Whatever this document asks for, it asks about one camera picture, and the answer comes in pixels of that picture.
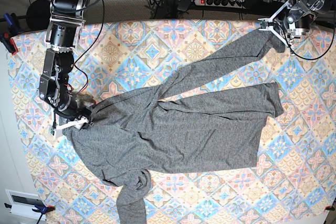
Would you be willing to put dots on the patterned tablecloth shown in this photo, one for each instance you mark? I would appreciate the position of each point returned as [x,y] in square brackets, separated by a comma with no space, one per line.
[295,174]

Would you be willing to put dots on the white power strip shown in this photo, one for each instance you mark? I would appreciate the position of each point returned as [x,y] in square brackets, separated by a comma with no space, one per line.
[220,3]

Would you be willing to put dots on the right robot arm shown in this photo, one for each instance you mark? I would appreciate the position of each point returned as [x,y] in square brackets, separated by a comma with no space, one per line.
[66,22]

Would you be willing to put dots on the red black clamp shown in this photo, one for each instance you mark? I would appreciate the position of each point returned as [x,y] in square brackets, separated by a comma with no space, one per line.
[9,43]

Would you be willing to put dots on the white wall box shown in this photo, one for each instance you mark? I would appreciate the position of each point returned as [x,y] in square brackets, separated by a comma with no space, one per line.
[22,204]

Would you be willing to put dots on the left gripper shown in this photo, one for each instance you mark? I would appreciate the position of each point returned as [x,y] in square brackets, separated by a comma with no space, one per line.
[285,25]

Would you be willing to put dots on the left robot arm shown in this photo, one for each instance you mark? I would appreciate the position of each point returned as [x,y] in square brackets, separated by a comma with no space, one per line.
[301,7]

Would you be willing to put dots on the red clamp bottom right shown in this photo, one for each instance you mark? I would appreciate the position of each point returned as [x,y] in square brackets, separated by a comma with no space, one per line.
[329,208]

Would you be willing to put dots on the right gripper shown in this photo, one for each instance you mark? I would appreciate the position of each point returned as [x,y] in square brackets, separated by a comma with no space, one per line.
[75,112]

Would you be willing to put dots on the grey t-shirt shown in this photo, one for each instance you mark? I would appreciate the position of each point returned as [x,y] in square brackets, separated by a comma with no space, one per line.
[141,130]

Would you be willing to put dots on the blue clamp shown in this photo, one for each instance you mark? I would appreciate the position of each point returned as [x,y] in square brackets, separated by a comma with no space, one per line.
[13,22]

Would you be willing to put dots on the round black stool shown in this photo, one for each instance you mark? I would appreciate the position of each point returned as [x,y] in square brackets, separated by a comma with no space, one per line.
[38,15]

